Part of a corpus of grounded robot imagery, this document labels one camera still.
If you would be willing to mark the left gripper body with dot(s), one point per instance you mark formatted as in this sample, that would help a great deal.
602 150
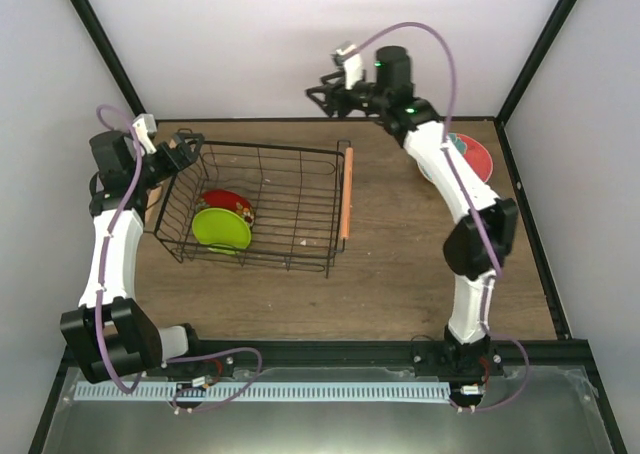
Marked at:
167 170

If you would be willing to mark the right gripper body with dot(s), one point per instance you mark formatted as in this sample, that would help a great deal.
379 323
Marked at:
337 100

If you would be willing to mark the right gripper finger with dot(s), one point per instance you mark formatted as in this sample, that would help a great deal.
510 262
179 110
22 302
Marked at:
322 97
334 80

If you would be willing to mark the small red floral plate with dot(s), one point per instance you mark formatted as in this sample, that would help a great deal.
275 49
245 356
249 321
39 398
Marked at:
225 199

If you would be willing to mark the large red blue-flower plate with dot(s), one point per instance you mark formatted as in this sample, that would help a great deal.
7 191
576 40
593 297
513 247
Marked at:
475 154

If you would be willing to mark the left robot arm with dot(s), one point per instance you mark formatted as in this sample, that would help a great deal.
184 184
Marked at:
108 333

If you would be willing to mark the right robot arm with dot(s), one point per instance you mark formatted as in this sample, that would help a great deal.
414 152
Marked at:
484 223

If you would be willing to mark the lime green plate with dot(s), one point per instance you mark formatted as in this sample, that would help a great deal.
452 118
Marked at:
221 231

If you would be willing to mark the light blue slotted strip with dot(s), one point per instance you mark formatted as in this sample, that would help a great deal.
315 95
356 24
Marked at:
164 391

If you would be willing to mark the metal front panel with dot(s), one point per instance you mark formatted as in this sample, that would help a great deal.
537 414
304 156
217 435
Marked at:
543 410

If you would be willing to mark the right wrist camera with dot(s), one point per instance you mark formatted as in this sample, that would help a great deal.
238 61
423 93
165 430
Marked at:
348 60

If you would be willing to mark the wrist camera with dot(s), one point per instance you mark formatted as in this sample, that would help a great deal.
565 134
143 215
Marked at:
348 60
145 128

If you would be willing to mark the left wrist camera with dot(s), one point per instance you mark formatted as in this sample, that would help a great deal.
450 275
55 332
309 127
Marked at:
145 128

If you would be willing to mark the right wooden rack handle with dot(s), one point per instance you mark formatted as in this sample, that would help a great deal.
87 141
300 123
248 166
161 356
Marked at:
347 194

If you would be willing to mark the black wire dish rack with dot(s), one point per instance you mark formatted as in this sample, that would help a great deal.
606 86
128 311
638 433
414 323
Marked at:
296 193

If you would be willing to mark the left black frame post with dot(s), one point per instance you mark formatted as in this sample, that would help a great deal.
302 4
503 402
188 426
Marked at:
107 52

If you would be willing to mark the black frame post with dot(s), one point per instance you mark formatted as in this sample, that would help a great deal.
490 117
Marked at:
107 52
552 28

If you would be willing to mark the right black frame post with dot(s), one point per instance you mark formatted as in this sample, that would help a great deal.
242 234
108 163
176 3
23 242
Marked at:
552 28

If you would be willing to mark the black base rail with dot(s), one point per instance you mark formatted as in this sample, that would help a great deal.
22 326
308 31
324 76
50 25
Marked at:
425 357

